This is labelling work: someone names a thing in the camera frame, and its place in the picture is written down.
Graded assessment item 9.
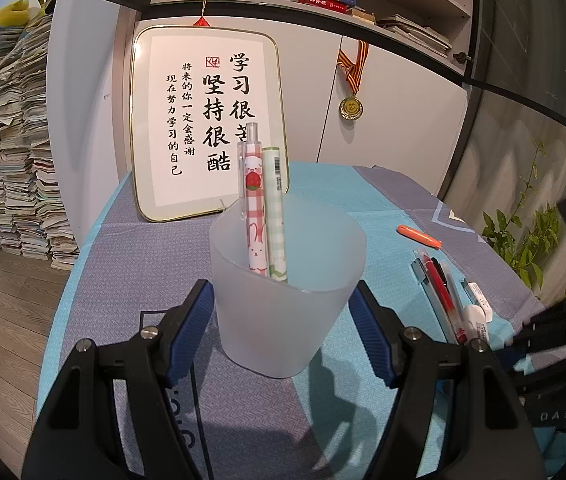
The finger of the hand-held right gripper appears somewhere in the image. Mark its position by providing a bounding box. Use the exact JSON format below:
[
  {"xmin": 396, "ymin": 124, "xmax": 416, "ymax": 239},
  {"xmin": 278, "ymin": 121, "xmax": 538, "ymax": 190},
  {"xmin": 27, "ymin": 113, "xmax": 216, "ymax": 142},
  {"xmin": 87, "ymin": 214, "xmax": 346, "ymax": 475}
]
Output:
[
  {"xmin": 508, "ymin": 355, "xmax": 566, "ymax": 398},
  {"xmin": 505, "ymin": 305, "xmax": 566, "ymax": 358}
]

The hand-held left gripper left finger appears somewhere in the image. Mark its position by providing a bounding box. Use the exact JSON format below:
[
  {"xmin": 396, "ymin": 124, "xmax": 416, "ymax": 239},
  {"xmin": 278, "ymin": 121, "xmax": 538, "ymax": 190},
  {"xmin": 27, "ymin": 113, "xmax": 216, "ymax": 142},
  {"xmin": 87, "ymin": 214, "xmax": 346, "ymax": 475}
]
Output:
[{"xmin": 23, "ymin": 279, "xmax": 214, "ymax": 480}]

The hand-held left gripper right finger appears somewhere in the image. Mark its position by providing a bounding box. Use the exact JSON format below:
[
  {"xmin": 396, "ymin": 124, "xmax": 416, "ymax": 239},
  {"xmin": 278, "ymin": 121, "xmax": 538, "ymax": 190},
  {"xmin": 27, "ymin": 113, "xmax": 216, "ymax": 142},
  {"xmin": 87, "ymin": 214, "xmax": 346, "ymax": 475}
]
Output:
[{"xmin": 348, "ymin": 280, "xmax": 546, "ymax": 480}]

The clear grey pen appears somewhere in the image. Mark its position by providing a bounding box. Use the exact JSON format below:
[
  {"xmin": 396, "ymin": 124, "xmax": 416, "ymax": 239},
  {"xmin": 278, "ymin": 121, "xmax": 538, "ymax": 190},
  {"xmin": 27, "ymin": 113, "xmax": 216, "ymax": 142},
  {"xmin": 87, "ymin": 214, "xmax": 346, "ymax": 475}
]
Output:
[{"xmin": 411, "ymin": 249, "xmax": 460, "ymax": 346}]

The red pen with clear cap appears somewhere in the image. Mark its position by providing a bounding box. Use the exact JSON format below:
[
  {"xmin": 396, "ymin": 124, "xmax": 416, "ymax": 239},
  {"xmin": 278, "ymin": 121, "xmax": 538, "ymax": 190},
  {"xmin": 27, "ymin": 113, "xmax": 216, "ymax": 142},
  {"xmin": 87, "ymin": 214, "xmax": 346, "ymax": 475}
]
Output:
[{"xmin": 422, "ymin": 255, "xmax": 468, "ymax": 345}]

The frosted translucent pen cup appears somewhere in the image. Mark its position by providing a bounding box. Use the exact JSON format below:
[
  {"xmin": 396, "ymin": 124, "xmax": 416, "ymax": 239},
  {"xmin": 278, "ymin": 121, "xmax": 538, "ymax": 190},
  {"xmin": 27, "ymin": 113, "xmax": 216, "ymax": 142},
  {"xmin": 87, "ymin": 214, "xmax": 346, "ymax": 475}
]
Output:
[{"xmin": 208, "ymin": 203, "xmax": 368, "ymax": 378}]

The slim black pen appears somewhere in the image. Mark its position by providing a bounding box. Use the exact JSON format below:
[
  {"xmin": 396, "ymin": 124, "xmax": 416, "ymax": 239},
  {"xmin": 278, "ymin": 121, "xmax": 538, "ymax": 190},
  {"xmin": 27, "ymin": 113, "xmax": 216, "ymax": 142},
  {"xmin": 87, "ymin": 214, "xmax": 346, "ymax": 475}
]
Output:
[{"xmin": 435, "ymin": 258, "xmax": 464, "ymax": 311}]

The green potted plant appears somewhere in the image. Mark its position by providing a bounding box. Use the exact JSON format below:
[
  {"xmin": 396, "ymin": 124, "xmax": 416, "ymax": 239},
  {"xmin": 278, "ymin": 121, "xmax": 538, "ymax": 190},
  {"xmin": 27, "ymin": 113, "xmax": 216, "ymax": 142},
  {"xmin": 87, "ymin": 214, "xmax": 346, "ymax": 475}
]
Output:
[{"xmin": 480, "ymin": 140, "xmax": 564, "ymax": 291}]

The blue and grey tablecloth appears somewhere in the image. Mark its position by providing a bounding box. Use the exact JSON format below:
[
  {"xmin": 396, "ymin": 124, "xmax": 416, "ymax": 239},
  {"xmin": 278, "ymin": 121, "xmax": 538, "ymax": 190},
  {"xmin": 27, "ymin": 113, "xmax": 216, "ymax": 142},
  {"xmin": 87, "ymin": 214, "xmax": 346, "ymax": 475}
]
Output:
[{"xmin": 36, "ymin": 162, "xmax": 566, "ymax": 480}]

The white correction tape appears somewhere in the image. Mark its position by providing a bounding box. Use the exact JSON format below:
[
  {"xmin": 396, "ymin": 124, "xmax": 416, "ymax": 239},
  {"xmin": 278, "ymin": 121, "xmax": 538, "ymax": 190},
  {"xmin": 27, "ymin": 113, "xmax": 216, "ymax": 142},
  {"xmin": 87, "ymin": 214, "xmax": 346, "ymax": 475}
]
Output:
[{"xmin": 462, "ymin": 304, "xmax": 491, "ymax": 348}]

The orange marker pen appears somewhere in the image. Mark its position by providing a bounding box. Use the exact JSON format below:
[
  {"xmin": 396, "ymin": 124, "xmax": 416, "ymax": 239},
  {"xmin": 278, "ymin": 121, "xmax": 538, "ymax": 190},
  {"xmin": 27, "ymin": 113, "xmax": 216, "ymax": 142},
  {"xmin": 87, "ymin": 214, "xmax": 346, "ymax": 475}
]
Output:
[{"xmin": 397, "ymin": 224, "xmax": 442, "ymax": 250}]

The green checked pen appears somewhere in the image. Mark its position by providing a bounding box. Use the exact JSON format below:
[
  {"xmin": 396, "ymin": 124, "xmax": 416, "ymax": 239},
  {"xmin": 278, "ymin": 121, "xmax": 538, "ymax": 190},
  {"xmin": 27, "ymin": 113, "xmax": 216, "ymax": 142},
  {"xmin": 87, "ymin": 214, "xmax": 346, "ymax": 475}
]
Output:
[{"xmin": 261, "ymin": 146, "xmax": 291, "ymax": 283}]

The pink bunny print pen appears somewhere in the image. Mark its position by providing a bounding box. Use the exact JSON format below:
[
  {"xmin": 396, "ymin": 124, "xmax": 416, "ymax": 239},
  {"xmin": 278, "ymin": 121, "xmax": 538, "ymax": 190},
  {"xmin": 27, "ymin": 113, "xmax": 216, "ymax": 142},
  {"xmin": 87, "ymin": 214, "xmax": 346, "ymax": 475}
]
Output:
[{"xmin": 236, "ymin": 122, "xmax": 270, "ymax": 277}]

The gold framed calligraphy sign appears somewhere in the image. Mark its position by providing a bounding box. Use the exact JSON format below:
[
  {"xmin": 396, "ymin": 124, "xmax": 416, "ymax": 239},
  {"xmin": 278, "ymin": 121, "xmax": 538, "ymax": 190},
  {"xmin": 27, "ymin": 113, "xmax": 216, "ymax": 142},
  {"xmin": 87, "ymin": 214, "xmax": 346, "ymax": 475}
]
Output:
[{"xmin": 130, "ymin": 25, "xmax": 294, "ymax": 223}]

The gold medal with striped ribbon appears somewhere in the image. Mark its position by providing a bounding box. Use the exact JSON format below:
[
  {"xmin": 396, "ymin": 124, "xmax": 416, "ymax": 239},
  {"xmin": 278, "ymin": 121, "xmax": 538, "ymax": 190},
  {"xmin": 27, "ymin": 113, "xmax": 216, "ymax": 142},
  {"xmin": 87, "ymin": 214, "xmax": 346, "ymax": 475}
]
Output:
[{"xmin": 336, "ymin": 40, "xmax": 370, "ymax": 122}]

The black framed glass door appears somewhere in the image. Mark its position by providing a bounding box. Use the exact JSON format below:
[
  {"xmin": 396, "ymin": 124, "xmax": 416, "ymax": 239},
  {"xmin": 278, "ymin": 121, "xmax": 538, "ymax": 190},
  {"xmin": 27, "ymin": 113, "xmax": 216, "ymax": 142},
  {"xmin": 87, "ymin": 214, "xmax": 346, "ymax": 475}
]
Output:
[{"xmin": 463, "ymin": 0, "xmax": 566, "ymax": 143}]

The tall pile of worn books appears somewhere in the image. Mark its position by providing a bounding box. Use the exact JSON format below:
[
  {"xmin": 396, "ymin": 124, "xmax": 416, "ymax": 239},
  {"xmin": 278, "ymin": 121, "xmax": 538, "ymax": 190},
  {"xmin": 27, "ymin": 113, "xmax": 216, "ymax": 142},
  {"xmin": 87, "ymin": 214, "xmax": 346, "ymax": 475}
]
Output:
[{"xmin": 0, "ymin": 10, "xmax": 81, "ymax": 271}]

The stack of loose papers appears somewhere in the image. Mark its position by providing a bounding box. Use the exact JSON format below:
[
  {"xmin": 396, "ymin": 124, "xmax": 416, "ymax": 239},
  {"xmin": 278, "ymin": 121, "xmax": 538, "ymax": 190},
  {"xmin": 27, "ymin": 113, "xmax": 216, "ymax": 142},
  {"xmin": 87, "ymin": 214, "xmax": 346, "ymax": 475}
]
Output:
[{"xmin": 378, "ymin": 14, "xmax": 454, "ymax": 56}]

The yellow plush toy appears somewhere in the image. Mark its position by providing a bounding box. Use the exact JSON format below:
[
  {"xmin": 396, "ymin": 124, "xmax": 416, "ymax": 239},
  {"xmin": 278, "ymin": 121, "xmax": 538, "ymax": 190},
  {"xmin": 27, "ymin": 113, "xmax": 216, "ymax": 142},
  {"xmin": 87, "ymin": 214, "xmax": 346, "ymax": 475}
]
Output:
[{"xmin": 0, "ymin": 0, "xmax": 56, "ymax": 36}]

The white wall bookshelf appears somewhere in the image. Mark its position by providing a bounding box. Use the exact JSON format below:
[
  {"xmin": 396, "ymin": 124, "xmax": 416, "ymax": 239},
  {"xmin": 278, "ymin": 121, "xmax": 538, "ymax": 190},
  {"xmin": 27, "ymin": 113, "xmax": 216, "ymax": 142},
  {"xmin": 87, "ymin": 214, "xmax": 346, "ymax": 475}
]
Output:
[{"xmin": 143, "ymin": 0, "xmax": 474, "ymax": 81}]

